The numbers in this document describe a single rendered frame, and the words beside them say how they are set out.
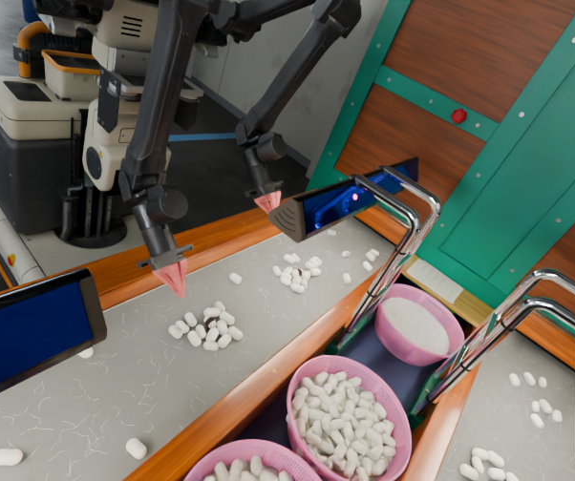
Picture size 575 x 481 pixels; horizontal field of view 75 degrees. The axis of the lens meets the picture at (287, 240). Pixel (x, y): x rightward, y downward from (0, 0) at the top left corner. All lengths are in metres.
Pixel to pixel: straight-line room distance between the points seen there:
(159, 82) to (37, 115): 0.82
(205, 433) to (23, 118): 1.12
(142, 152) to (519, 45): 1.03
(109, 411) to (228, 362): 0.23
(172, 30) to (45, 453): 0.66
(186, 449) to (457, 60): 1.22
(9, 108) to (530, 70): 1.51
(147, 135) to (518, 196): 1.04
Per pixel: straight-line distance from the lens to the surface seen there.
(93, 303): 0.42
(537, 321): 1.37
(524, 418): 1.21
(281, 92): 1.02
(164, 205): 0.72
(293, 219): 0.65
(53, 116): 1.50
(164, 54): 0.70
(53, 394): 0.77
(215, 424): 0.73
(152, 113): 0.73
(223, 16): 1.24
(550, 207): 1.33
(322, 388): 0.87
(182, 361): 0.81
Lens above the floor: 1.40
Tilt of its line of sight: 33 degrees down
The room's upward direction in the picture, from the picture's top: 24 degrees clockwise
